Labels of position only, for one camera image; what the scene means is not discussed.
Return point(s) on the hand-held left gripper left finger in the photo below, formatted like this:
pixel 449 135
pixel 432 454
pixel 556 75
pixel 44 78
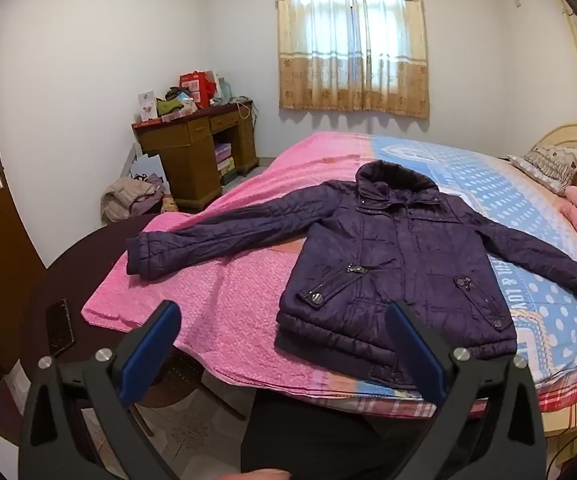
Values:
pixel 151 355

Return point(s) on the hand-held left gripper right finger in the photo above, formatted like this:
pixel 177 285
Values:
pixel 418 360

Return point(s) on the purple quilted jacket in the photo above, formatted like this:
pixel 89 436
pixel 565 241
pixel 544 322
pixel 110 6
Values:
pixel 393 255

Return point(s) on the pile of grey clothes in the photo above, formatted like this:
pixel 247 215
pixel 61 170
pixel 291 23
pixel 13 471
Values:
pixel 128 197

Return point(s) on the person's left hand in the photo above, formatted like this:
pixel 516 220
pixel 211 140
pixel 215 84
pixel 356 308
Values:
pixel 263 475

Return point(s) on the black phone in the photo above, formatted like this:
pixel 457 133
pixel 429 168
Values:
pixel 61 327

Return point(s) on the dark round table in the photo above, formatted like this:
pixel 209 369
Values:
pixel 68 275

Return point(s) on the person's black pants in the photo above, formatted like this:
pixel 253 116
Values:
pixel 328 440

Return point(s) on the white paper bag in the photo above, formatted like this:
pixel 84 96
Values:
pixel 147 167

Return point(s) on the blue dotted printed bedsheet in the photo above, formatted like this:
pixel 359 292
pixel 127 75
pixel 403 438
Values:
pixel 508 195

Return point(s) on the brown wooden desk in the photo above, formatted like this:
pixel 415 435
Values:
pixel 188 155

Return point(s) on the pink box under desk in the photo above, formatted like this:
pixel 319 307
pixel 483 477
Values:
pixel 222 152

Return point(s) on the grey patterned pillow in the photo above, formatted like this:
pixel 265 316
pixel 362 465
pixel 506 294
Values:
pixel 550 165

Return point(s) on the green bag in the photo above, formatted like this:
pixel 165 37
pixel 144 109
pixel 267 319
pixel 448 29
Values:
pixel 168 106

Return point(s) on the white printed card box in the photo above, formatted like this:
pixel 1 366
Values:
pixel 147 105

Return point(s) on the cream wooden bed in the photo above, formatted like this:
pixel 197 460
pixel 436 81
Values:
pixel 563 135

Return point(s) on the red gift box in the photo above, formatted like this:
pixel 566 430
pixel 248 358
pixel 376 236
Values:
pixel 196 86

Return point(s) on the clear water bottle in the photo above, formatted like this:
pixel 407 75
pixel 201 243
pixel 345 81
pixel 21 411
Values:
pixel 226 87

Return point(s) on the beige floral window curtain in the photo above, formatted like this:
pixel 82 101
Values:
pixel 353 40

